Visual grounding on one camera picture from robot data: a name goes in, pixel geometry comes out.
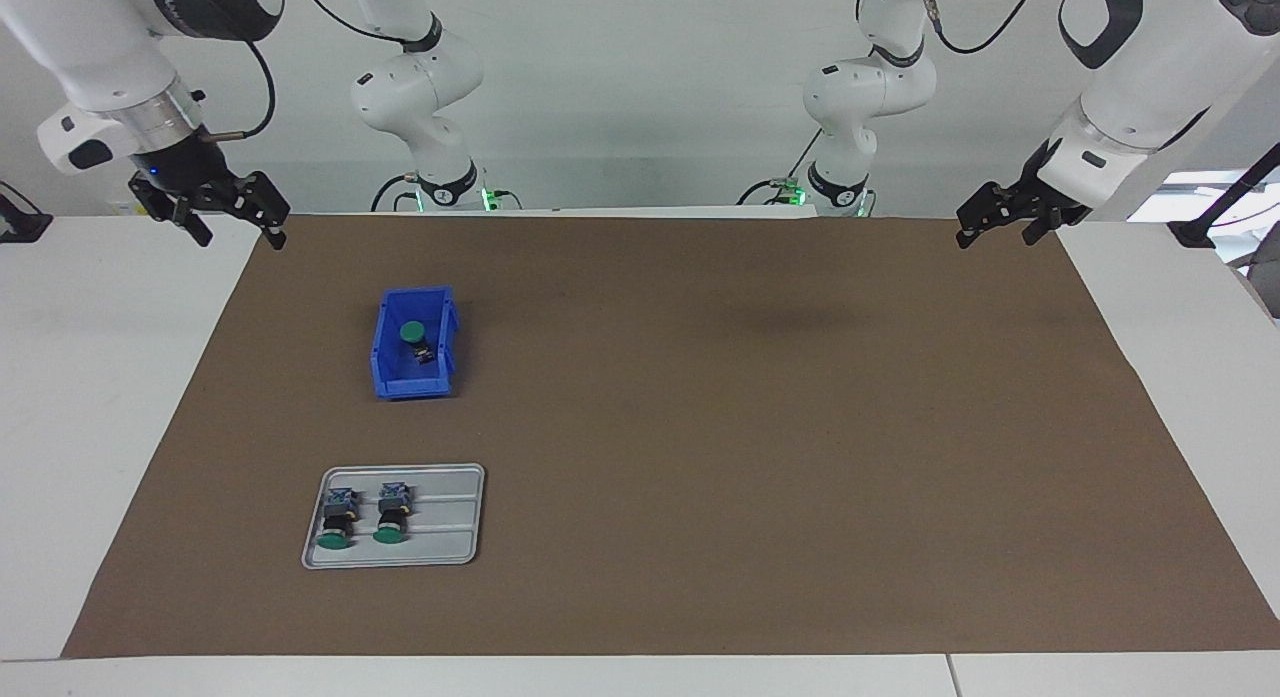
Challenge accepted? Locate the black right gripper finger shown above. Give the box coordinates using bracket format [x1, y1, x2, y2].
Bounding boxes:
[128, 182, 215, 248]
[212, 170, 292, 250]

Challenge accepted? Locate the green push button switch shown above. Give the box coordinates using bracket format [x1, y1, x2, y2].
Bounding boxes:
[317, 486, 360, 552]
[398, 320, 443, 368]
[372, 482, 415, 546]

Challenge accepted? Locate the black clamp with rod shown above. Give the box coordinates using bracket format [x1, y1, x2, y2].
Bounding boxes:
[1168, 142, 1280, 250]

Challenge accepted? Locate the black table clamp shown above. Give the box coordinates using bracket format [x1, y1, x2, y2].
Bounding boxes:
[0, 182, 53, 244]

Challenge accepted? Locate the blue plastic storage bin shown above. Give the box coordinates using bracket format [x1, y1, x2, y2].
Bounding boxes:
[366, 285, 463, 400]

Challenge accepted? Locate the brown table mat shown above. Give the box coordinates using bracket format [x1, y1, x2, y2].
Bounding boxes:
[62, 214, 1280, 660]

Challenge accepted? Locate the grey metal tray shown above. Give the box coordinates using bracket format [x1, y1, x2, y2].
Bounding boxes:
[302, 464, 487, 570]

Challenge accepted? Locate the black arm base cable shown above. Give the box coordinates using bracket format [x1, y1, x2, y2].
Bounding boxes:
[370, 172, 419, 214]
[738, 127, 826, 206]

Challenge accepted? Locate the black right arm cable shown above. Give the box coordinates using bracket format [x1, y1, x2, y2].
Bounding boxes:
[198, 0, 406, 143]

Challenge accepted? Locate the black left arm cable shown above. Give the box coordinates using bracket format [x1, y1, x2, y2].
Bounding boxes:
[905, 0, 1046, 58]

